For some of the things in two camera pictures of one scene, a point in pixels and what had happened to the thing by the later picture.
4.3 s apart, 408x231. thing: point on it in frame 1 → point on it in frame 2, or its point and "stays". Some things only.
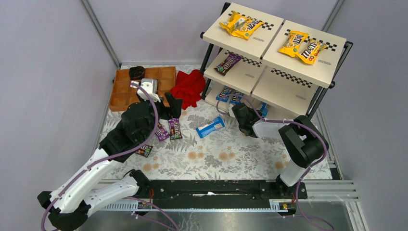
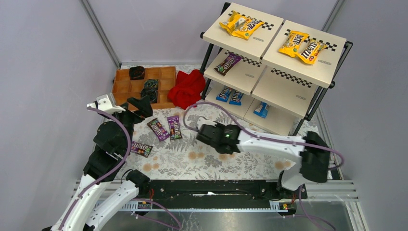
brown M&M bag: [145, 150] stays
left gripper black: [166, 104] → [130, 110]
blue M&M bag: [263, 109] stays
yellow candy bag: [310, 52] stays
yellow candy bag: [292, 43] stays
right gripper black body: [239, 112] → [206, 134]
